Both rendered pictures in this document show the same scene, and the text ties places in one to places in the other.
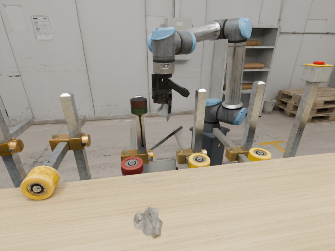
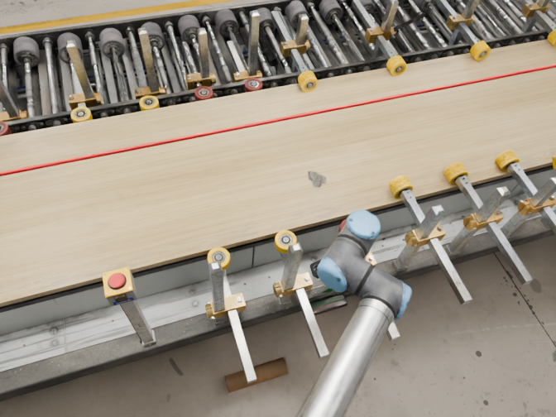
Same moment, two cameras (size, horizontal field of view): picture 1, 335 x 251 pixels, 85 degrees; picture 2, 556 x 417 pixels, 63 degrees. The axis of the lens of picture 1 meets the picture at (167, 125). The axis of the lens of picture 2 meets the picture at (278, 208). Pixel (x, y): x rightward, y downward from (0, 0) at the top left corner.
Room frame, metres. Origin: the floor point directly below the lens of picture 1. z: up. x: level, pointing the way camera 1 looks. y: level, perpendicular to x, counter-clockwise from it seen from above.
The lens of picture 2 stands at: (1.33, -0.38, 2.36)
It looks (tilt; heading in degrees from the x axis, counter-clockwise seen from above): 58 degrees down; 164
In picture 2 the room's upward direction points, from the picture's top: 8 degrees clockwise
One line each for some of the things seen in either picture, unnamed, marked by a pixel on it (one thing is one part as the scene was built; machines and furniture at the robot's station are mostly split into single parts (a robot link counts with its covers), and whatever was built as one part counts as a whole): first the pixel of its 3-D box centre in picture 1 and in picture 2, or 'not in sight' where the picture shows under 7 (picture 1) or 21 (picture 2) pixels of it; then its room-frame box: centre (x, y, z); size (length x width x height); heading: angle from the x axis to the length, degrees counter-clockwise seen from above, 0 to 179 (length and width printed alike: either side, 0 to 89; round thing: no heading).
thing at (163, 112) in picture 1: (163, 112); not in sight; (0.76, 0.02, 1.02); 0.06 x 0.03 x 0.09; 100
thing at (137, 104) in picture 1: (138, 102); not in sight; (0.63, 0.10, 1.11); 0.06 x 0.06 x 0.02
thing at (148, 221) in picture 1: (147, 218); (317, 176); (0.31, 0.05, 0.91); 0.09 x 0.07 x 0.02; 22
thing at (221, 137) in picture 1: (232, 148); (233, 318); (0.81, -0.33, 0.81); 0.43 x 0.03 x 0.04; 10
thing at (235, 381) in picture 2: not in sight; (256, 375); (0.85, -0.23, 0.04); 0.30 x 0.08 x 0.08; 100
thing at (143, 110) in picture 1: (139, 108); not in sight; (0.63, 0.10, 1.08); 0.06 x 0.06 x 0.02
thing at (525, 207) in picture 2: not in sight; (536, 204); (0.55, 0.87, 0.95); 0.13 x 0.06 x 0.05; 100
